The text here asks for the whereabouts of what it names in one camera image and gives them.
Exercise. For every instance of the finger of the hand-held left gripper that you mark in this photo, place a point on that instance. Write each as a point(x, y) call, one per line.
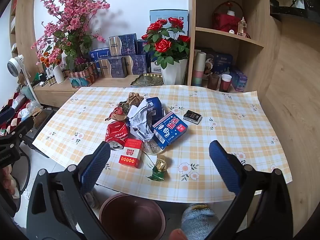
point(21, 128)
point(8, 113)

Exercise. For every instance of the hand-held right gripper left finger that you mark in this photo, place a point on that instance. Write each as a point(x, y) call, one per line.
point(96, 162)

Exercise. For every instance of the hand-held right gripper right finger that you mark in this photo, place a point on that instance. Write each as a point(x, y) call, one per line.
point(222, 165)

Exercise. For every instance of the red cigarette box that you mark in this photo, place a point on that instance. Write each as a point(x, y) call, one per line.
point(130, 152)

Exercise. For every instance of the crushed red drink can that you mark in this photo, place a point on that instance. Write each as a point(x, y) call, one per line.
point(116, 132)

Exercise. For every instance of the cream plastic spoon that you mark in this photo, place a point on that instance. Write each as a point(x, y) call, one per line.
point(150, 161)

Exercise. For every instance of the red gold wrapper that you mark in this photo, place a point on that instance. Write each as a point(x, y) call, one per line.
point(120, 111)

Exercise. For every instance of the small black packet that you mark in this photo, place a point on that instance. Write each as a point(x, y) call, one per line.
point(192, 116)

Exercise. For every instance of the round plastic lid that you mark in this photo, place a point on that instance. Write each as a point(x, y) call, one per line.
point(152, 148)

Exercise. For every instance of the white printed paper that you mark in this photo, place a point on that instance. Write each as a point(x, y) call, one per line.
point(138, 120)

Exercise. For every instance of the gold green foil wrapper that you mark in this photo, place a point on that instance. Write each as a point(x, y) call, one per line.
point(160, 167)

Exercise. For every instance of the blue box white print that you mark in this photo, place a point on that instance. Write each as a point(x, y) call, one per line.
point(170, 130)

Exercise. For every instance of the brown plastic bin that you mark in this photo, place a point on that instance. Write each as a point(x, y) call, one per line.
point(132, 217)

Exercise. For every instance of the brown wrapper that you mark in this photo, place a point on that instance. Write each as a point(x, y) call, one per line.
point(133, 98)

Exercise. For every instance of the blue coffee packet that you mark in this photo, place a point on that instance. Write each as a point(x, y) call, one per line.
point(156, 105)

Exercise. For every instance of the person's left hand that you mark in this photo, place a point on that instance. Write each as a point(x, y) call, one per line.
point(10, 182)

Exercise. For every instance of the brown cardboard box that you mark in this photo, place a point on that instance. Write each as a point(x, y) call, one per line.
point(40, 116)

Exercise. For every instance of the black storage case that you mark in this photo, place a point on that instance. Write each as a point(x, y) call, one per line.
point(47, 122)

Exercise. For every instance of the yellow plaid floral tablecloth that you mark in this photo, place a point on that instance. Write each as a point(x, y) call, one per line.
point(225, 120)

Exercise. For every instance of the white standing fan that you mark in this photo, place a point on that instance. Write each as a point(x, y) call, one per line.
point(15, 65)

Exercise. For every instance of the wooden low cabinet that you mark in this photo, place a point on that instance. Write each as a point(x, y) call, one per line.
point(57, 95)

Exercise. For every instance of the row of small brown bottles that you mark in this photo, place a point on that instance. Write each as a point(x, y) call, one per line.
point(51, 81)

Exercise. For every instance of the white ribbed vase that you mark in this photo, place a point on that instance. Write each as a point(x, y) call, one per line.
point(59, 74)

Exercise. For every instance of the striped planter box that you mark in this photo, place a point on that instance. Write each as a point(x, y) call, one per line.
point(82, 77)

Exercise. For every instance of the red and white paper cup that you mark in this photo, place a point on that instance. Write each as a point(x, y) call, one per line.
point(225, 83)

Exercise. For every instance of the brown glass cup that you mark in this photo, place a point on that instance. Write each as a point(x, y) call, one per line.
point(213, 82)

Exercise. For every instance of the wooden bookshelf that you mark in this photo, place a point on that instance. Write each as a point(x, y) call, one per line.
point(25, 30)

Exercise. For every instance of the purple blue small box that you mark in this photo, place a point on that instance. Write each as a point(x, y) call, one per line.
point(238, 80)

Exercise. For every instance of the gold and blue gift box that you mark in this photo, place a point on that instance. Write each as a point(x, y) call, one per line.
point(112, 67)
point(137, 65)
point(122, 45)

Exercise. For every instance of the gold leaf-shaped tray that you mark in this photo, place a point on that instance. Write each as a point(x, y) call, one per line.
point(146, 80)

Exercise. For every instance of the stack of pastel cups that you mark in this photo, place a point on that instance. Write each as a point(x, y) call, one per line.
point(198, 70)

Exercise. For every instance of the red rose plant white pot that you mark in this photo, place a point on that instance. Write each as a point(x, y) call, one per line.
point(173, 72)

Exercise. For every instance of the dark blue illustrated box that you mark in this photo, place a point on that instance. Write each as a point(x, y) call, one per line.
point(221, 60)

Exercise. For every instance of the blue white-print carton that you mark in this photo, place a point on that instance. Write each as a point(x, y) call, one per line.
point(100, 53)

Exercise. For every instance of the blue and white emblem box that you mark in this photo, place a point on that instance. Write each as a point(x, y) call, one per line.
point(154, 66)

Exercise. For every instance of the pink blossom artificial plant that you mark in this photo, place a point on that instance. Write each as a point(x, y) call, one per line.
point(75, 12)

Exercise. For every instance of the dark blue box red label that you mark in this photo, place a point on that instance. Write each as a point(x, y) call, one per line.
point(141, 47)

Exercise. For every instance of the wooden shelf unit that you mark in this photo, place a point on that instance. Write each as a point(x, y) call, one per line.
point(225, 33)

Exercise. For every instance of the clear glass perfume bottle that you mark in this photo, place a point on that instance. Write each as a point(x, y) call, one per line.
point(241, 28)

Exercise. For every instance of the red gift basket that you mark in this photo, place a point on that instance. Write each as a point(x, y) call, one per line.
point(225, 21)

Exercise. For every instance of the light blue cardboard box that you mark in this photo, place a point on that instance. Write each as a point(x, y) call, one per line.
point(160, 15)

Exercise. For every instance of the black sideboard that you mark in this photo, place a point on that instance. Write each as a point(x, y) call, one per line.
point(300, 12)

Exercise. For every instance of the white wall socket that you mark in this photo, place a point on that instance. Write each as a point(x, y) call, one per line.
point(97, 31)

